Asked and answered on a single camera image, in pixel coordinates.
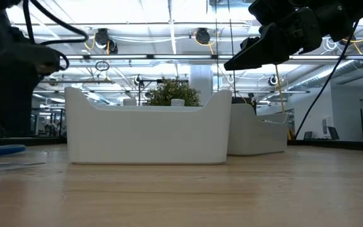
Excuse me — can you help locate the grey plastic bin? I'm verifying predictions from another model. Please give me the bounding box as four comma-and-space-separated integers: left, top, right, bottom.
227, 103, 290, 156

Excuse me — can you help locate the yellow cable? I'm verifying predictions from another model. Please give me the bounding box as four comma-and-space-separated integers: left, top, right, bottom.
274, 64, 293, 140

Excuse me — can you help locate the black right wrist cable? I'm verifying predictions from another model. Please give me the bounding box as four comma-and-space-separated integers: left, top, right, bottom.
294, 19, 361, 139

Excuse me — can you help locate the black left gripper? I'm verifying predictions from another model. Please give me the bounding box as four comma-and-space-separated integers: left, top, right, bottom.
9, 41, 63, 77

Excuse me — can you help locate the artificial green potted plant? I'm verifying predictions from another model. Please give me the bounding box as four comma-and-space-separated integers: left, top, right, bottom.
146, 76, 201, 107

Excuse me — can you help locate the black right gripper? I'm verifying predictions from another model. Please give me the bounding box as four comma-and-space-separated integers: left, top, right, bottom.
224, 0, 355, 72

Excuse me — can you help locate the white plastic bin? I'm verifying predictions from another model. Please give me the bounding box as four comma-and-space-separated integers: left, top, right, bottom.
64, 86, 233, 165

